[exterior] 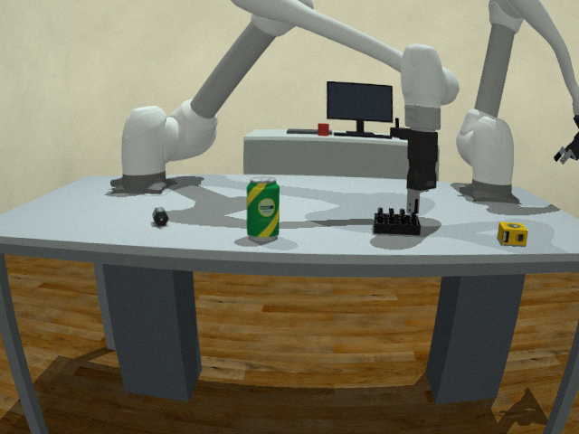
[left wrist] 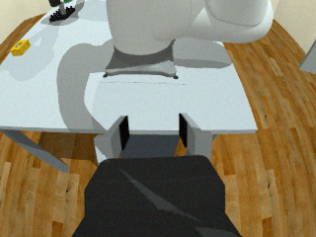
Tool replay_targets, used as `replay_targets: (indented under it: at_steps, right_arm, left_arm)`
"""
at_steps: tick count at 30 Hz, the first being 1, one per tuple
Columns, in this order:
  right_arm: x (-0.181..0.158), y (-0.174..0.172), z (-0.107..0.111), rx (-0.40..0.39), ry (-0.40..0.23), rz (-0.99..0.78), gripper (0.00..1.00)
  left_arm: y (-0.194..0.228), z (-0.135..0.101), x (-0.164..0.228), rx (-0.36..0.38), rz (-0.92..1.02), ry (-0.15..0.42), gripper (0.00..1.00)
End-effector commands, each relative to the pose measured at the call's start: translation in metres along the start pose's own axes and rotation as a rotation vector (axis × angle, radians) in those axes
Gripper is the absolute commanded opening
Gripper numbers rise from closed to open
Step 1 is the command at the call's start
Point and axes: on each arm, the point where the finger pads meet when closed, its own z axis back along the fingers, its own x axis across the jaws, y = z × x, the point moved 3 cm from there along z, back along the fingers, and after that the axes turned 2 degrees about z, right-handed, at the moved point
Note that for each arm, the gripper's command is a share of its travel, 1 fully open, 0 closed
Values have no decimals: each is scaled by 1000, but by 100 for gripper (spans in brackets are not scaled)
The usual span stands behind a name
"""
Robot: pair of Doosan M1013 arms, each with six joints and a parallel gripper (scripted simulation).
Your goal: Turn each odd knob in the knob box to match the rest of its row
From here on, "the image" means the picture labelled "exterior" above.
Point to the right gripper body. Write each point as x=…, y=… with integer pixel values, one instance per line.
x=422, y=144

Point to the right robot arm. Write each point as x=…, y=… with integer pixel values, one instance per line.
x=150, y=139

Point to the green and yellow drink can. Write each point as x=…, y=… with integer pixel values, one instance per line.
x=263, y=209

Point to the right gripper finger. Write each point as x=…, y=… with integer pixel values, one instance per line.
x=417, y=203
x=411, y=200

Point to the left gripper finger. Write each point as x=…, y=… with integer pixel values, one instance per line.
x=559, y=154
x=566, y=156

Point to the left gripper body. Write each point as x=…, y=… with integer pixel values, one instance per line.
x=574, y=146

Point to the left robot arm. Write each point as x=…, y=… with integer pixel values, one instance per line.
x=491, y=150

